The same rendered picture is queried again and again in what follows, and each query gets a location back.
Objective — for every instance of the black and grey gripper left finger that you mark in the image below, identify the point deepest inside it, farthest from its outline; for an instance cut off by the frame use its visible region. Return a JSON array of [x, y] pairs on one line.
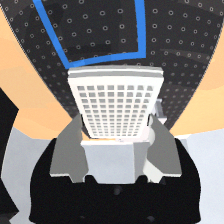
[[63, 162]]

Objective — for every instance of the white well plate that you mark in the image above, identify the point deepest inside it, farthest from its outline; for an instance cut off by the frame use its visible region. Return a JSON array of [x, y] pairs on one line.
[[116, 104]]

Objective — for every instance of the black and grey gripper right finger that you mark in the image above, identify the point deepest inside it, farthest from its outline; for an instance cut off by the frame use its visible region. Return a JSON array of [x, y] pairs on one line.
[[168, 162]]

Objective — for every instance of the blue tape outline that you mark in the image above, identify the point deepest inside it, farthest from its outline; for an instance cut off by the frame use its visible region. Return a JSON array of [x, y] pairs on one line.
[[140, 15]]

